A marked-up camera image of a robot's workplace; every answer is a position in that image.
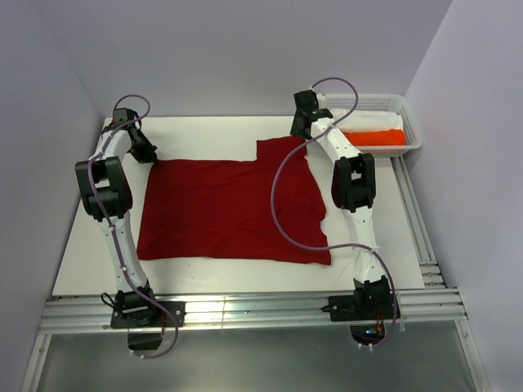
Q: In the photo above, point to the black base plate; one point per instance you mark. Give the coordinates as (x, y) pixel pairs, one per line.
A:
(359, 306)
(163, 312)

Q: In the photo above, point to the rolled orange t-shirt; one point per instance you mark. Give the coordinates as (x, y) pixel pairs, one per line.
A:
(392, 137)

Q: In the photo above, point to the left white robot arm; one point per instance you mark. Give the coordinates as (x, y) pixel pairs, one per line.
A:
(106, 197)

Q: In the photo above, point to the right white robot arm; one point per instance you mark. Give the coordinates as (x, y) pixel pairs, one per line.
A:
(353, 190)

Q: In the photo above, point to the dark red t-shirt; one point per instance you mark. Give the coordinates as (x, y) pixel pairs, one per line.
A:
(267, 209)

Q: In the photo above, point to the white plastic basket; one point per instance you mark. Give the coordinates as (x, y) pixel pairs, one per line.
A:
(339, 104)

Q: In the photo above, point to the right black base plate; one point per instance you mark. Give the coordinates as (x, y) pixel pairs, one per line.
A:
(359, 306)

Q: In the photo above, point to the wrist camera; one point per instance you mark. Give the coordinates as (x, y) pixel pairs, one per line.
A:
(126, 116)
(308, 100)

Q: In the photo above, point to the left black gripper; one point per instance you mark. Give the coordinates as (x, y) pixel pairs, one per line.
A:
(149, 155)

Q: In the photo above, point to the aluminium rail frame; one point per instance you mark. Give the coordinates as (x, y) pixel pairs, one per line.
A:
(270, 342)

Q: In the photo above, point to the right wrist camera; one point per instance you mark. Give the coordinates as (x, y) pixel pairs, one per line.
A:
(308, 100)

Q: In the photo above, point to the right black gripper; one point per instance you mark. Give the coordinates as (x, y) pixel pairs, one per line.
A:
(296, 130)

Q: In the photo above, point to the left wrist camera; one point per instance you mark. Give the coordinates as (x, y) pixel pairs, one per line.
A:
(126, 116)

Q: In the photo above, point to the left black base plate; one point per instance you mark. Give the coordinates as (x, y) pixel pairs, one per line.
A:
(163, 312)

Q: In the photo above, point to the rolled white t-shirt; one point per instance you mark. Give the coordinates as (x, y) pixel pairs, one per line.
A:
(371, 121)

